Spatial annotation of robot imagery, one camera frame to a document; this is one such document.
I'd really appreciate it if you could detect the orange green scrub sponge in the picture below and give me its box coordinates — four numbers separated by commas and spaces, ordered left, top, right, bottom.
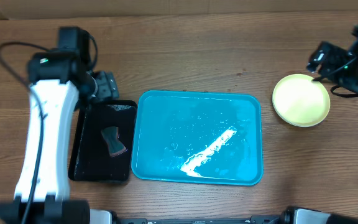
101, 126, 127, 157

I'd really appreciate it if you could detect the yellow plate with blue stain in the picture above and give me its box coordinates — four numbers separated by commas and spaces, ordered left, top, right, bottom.
272, 74, 331, 128

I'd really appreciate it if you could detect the black plastic tray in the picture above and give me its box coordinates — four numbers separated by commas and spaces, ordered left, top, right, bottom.
68, 100, 137, 183

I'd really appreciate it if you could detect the teal plastic tray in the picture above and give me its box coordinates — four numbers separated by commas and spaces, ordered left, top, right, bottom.
131, 90, 264, 186

